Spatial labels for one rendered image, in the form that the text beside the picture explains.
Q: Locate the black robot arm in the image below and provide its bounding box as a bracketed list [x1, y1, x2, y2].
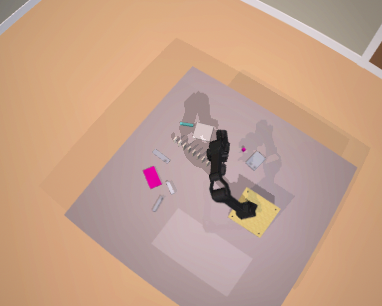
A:
[206, 129, 258, 220]

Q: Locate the magenta flat square slab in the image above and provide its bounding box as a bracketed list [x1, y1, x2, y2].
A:
[143, 166, 162, 189]

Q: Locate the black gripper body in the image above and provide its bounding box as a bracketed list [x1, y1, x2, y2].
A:
[221, 142, 230, 176]

